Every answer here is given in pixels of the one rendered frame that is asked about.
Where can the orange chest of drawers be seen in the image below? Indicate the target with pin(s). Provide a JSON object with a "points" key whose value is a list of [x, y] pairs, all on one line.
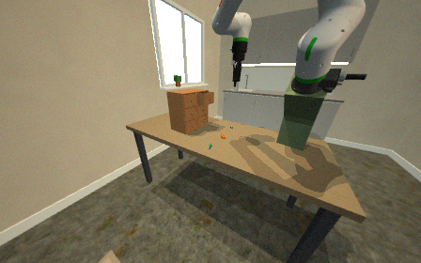
{"points": [[176, 108]]}

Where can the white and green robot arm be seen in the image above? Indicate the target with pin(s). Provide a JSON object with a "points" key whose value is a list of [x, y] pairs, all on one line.
{"points": [[316, 48]]}

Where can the brown wooden drawer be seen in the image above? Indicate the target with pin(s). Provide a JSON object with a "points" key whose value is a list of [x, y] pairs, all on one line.
{"points": [[190, 100], [205, 98], [191, 125], [202, 110], [190, 113], [202, 120]]}

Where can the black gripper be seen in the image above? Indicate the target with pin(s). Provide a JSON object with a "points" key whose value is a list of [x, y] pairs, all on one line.
{"points": [[237, 69]]}

